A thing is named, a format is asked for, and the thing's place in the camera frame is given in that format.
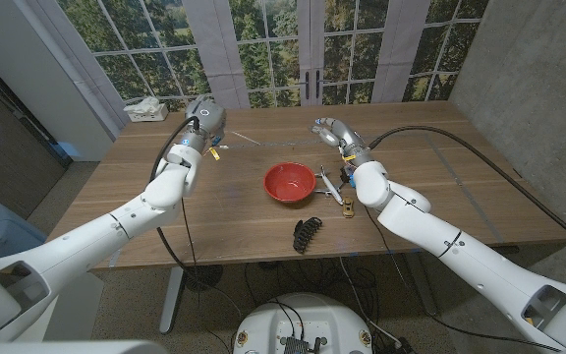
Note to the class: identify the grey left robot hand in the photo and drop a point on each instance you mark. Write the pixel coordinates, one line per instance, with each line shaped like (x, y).
(207, 118)

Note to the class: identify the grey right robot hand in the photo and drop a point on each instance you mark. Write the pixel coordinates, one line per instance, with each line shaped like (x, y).
(347, 140)

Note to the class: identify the clear plastic pipette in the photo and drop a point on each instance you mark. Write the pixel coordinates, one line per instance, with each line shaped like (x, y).
(245, 138)

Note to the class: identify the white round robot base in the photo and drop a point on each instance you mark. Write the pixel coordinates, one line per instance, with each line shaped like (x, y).
(302, 319)

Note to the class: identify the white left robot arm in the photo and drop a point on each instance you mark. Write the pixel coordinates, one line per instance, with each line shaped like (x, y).
(91, 241)

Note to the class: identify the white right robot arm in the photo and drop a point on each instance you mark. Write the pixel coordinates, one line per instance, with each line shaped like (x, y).
(435, 231)

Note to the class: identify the white toy airplane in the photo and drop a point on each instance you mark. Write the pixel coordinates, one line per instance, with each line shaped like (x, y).
(331, 188)

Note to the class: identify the yellow toy car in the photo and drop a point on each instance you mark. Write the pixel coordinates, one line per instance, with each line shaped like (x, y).
(348, 207)

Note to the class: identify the red bowl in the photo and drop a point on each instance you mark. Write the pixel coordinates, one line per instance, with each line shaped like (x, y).
(289, 183)

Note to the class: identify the printed window backdrop cloth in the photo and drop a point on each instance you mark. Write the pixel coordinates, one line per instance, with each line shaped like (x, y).
(352, 49)

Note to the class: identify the black hair claw clip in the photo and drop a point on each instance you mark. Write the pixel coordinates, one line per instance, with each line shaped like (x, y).
(305, 235)

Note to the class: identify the black ribbed round disc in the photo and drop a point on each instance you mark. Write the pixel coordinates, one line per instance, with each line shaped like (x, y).
(204, 277)

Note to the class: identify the white table leg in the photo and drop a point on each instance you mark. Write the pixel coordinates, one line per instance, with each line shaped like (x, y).
(171, 300)

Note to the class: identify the white robot torso rim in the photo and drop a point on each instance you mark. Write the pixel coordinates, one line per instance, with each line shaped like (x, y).
(67, 347)

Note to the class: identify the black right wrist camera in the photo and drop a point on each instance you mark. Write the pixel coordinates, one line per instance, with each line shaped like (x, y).
(346, 176)

